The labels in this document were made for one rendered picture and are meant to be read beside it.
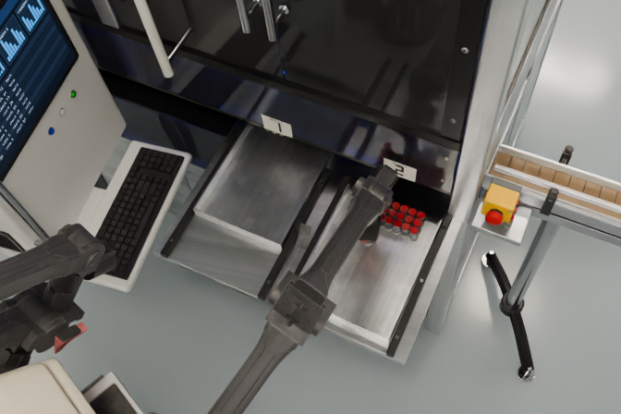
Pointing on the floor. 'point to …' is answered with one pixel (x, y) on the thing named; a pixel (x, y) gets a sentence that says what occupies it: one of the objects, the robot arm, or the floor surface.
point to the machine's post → (487, 103)
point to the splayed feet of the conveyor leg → (512, 317)
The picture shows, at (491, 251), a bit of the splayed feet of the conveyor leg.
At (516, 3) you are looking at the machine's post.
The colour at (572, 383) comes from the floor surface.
